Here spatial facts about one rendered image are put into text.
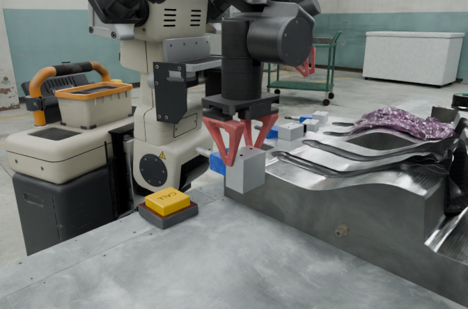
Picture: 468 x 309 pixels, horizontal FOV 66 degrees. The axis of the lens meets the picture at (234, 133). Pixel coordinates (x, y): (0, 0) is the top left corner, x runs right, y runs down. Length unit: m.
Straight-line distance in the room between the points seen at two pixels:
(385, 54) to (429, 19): 1.14
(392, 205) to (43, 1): 5.82
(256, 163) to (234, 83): 0.12
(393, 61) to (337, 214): 7.05
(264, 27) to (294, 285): 0.34
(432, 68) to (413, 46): 0.51
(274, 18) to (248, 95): 0.11
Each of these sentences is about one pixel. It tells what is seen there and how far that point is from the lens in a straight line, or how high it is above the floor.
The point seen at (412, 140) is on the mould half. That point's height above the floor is 0.88.
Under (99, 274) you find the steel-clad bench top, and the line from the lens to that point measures 0.59.
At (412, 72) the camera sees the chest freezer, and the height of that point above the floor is 0.25.
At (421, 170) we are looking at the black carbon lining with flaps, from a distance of 0.59.
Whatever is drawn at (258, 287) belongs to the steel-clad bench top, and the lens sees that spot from 0.54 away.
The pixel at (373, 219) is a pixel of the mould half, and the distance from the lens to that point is 0.57.
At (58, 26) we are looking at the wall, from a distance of 6.13.
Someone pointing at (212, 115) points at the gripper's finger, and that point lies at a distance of 0.50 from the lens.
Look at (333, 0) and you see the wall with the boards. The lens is 9.23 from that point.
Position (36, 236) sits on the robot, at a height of 0.49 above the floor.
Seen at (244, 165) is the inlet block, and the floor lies 0.95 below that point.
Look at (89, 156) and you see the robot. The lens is 1.21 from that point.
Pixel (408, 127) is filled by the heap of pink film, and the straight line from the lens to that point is 0.96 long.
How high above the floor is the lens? 1.15
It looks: 17 degrees down
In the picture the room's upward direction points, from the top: straight up
